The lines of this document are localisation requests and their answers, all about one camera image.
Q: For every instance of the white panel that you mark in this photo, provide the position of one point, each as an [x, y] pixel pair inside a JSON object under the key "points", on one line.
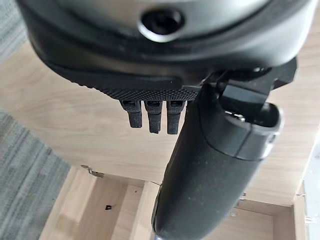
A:
{"points": [[312, 190]]}

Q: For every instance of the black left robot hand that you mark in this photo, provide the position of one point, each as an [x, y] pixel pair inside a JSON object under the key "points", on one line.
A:
{"points": [[200, 175]]}

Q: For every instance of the small black scrap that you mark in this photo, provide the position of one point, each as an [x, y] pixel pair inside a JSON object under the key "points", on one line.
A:
{"points": [[108, 207]]}

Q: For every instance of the silver metal door hinge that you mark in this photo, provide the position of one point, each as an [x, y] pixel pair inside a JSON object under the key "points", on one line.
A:
{"points": [[242, 196], [92, 171]]}

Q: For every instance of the light wood cabinet door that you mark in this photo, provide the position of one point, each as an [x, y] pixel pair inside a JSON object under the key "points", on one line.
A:
{"points": [[75, 120]]}

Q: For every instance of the light wood cabinet body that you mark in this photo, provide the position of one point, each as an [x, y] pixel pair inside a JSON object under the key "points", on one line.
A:
{"points": [[82, 212]]}

